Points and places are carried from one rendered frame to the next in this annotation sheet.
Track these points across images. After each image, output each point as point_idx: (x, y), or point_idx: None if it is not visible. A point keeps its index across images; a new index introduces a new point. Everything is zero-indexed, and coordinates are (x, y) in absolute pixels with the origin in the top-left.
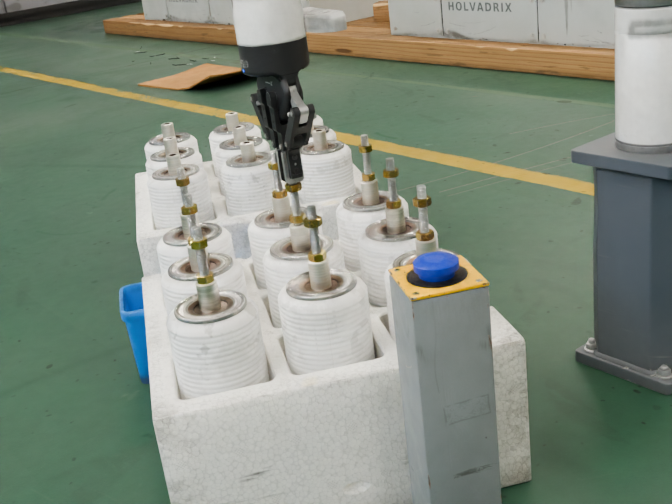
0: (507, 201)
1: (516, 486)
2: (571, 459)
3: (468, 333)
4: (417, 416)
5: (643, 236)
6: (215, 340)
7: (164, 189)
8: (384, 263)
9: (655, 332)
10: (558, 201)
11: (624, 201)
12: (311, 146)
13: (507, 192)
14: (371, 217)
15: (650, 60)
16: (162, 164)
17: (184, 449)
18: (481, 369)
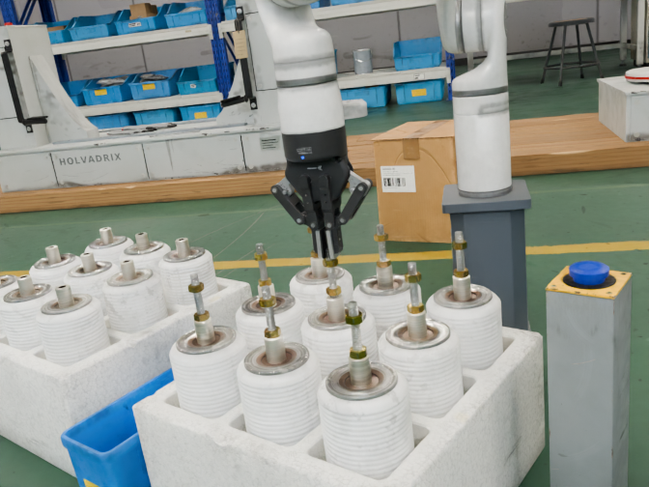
0: (256, 282)
1: (542, 454)
2: (545, 421)
3: (626, 317)
4: (598, 401)
5: (506, 254)
6: (401, 406)
7: (70, 321)
8: (400, 312)
9: (517, 321)
10: (293, 273)
11: (489, 233)
12: (173, 255)
13: (247, 277)
14: (339, 285)
15: (495, 130)
16: (29, 303)
17: None
18: (628, 345)
